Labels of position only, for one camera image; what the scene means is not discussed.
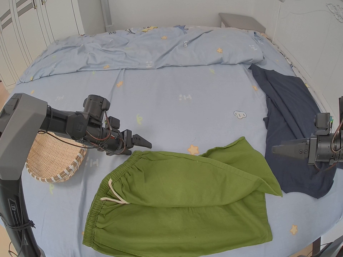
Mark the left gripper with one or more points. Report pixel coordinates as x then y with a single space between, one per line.
118 143

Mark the green shorts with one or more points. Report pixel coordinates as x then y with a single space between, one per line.
174 197

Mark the grey vertical wall pipe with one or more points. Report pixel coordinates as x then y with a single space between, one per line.
105 4

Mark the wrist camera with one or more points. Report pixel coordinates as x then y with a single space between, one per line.
114 122
323 122

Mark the white wardrobe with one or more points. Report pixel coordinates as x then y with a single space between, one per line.
40 23

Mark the pale blue quilt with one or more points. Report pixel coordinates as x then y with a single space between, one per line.
160 49

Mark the dark blue garment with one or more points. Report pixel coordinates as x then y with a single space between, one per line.
289 103

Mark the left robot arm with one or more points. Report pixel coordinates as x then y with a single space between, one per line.
21 122

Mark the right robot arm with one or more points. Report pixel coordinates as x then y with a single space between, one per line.
340 154

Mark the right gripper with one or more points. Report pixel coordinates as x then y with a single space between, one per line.
321 148

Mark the grey bedside table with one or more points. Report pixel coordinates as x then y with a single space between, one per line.
241 21

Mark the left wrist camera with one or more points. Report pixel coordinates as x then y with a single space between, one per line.
114 122

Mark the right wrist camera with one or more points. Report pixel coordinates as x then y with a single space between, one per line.
323 122

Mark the round woven basket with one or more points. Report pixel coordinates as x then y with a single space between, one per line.
53 157

